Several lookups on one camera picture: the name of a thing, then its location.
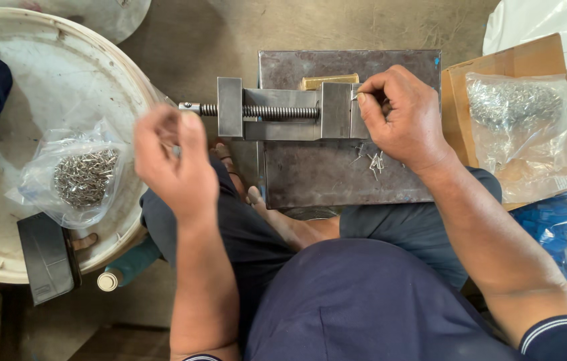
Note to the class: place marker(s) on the person's left hand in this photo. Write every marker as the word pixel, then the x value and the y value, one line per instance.
pixel 183 180

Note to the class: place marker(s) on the person's right hand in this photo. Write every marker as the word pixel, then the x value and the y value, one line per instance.
pixel 409 125

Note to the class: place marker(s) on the small metal pin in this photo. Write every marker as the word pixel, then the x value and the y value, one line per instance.
pixel 354 94

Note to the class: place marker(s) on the person's foot in sandal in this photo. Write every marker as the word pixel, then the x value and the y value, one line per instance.
pixel 228 163

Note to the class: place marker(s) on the heap of loose metal pins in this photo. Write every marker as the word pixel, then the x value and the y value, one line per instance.
pixel 376 161

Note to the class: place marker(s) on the brass block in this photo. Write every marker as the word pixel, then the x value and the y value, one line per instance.
pixel 328 81

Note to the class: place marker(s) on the teal bottle with white cap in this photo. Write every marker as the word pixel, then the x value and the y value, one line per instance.
pixel 133 260

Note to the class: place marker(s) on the grey metal plate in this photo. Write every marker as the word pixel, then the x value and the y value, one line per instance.
pixel 323 170

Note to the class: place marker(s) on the person's dark blue trousers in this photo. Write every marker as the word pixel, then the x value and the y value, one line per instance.
pixel 253 250

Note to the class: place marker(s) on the clear bag of metal pins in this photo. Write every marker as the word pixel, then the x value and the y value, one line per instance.
pixel 83 175

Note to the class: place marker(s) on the large clear bag of pins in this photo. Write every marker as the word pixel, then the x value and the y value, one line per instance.
pixel 519 125

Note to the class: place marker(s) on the brown cardboard box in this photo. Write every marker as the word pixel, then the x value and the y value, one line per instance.
pixel 504 62

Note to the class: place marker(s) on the person's bare foot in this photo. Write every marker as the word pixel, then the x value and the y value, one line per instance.
pixel 293 228

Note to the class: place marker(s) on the steel machine vise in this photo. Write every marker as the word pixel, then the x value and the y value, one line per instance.
pixel 283 113

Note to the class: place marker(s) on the large white bucket lid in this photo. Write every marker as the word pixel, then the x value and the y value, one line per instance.
pixel 58 85

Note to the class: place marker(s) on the black plastic case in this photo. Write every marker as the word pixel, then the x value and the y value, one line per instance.
pixel 45 258

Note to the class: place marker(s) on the white plastic sack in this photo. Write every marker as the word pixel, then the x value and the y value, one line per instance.
pixel 549 25

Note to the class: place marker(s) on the person's dark blue shirt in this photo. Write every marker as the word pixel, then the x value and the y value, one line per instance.
pixel 363 306

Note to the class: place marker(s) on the clear bag of blue parts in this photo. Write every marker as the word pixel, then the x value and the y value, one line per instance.
pixel 564 230

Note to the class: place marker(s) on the white round container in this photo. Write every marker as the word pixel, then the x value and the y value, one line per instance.
pixel 88 15

